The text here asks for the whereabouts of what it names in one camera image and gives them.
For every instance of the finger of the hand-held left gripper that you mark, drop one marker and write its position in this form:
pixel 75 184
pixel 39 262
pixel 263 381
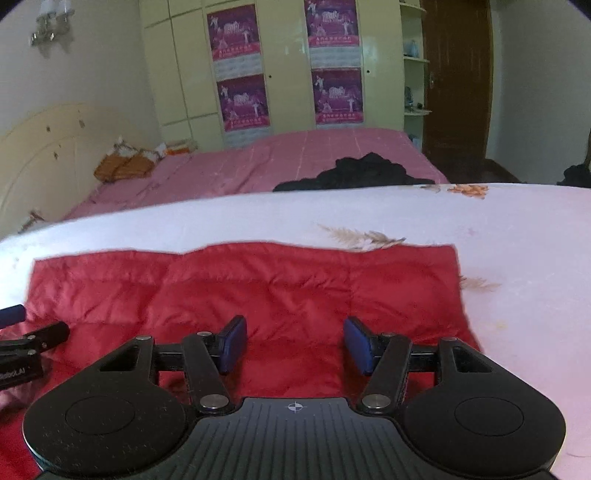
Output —
pixel 46 334
pixel 11 314

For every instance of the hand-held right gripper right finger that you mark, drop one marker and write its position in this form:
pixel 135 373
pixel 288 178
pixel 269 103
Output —
pixel 358 346

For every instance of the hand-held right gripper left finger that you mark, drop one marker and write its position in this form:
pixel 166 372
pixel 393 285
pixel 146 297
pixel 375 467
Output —
pixel 233 346

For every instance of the red puffer jacket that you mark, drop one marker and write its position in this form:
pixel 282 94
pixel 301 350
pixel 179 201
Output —
pixel 286 286

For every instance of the cream bed headboard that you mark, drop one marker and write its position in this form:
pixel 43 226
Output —
pixel 46 152

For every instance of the dark cloth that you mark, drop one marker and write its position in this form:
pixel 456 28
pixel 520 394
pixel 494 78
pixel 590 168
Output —
pixel 364 173

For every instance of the pink bed sheet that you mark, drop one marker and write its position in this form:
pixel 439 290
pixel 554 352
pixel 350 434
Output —
pixel 258 170

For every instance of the white floral bed sheet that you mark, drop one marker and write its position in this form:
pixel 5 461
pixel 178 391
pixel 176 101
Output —
pixel 508 240

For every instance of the orange cloth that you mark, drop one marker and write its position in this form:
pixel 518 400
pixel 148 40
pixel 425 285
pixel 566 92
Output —
pixel 122 167

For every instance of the patterned pillow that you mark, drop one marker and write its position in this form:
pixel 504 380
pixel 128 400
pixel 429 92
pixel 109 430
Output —
pixel 178 148

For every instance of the brown wooden door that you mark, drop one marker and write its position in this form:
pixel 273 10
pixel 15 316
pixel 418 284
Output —
pixel 457 92

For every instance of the black bag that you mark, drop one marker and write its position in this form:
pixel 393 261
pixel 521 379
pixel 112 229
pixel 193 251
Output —
pixel 575 176

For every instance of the cream corner shelf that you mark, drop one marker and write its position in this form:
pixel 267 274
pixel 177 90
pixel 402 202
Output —
pixel 413 74

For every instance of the pale yellow wardrobe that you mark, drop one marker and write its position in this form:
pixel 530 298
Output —
pixel 286 69

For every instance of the blue bottle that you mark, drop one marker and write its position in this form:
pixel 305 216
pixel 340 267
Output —
pixel 412 48

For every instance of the purple wall poster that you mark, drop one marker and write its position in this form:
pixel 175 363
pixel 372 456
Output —
pixel 337 94
pixel 332 23
pixel 244 101
pixel 233 32

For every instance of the wall lamp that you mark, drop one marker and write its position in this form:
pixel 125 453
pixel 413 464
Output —
pixel 51 21

